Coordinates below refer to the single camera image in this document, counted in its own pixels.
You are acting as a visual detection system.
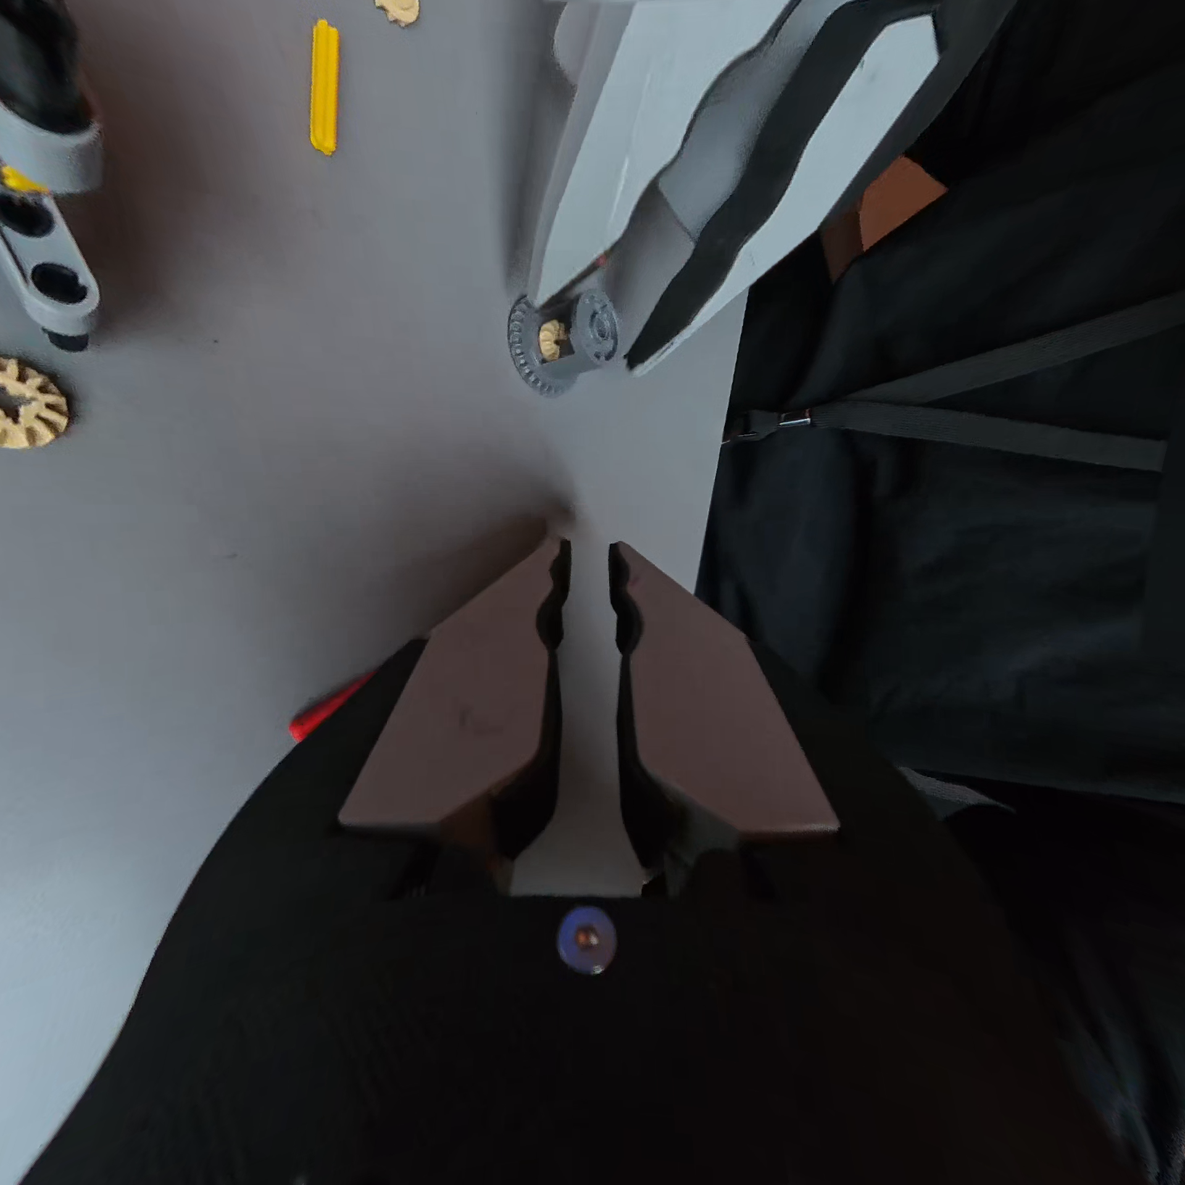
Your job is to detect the yellow lego axle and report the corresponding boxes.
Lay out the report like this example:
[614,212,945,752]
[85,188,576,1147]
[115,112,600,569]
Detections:
[309,18,342,157]

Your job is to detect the grey lego frame assembly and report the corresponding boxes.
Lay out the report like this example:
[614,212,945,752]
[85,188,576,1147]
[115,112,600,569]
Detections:
[0,0,105,356]

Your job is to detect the grey lego differential gear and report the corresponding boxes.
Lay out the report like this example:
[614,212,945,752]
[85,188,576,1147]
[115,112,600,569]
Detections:
[505,289,624,399]

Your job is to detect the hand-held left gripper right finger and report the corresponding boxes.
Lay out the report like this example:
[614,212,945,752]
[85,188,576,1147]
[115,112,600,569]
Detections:
[607,542,844,872]

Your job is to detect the black lanyard strap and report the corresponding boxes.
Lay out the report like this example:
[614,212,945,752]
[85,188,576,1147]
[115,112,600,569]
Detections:
[721,295,1185,476]

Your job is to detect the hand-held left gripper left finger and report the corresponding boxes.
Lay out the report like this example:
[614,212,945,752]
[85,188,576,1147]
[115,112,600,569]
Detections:
[336,538,573,862]

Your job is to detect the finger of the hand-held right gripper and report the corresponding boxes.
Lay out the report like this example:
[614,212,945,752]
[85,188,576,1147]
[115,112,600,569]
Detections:
[625,11,944,378]
[526,0,800,306]

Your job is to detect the red lego axle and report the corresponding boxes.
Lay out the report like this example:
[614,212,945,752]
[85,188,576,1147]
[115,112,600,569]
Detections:
[288,672,376,745]

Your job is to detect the person's right hand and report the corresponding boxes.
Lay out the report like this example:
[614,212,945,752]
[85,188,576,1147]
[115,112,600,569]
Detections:
[820,155,951,284]

